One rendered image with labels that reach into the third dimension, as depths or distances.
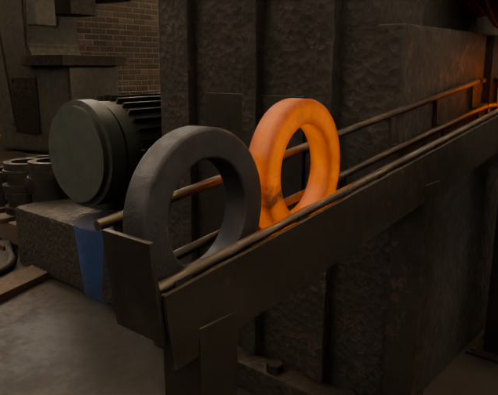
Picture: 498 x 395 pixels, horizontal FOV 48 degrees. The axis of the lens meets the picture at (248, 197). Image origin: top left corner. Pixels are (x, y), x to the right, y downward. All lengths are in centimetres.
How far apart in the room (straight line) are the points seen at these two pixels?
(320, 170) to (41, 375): 107
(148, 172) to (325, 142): 31
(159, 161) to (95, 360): 118
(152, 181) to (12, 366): 123
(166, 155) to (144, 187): 4
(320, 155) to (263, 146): 15
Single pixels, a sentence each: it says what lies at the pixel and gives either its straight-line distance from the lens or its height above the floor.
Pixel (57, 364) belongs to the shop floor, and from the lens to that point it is 169.
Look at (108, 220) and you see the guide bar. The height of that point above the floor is 64.
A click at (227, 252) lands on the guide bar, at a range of 61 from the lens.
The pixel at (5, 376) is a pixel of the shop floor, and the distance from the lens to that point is 168.
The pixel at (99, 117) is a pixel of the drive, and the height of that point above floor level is 62.
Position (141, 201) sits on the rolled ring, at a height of 67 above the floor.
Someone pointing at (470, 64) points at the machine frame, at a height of 80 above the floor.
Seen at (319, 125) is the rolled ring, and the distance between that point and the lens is 76.
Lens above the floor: 79
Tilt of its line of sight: 13 degrees down
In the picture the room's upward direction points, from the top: straight up
